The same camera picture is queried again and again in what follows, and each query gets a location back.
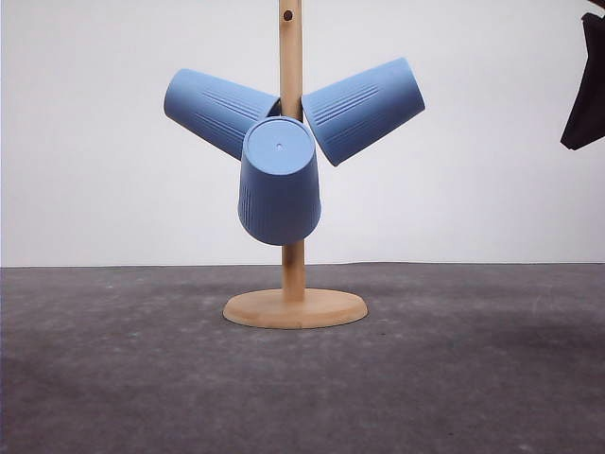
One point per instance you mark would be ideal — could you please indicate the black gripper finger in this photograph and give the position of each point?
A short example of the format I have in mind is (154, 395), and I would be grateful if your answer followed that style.
(586, 126)

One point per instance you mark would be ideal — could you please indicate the blue ribbed cup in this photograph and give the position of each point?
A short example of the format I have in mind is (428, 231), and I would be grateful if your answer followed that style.
(279, 189)

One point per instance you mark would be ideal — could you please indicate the wooden mug tree stand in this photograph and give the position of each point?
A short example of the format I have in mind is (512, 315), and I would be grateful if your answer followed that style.
(294, 307)

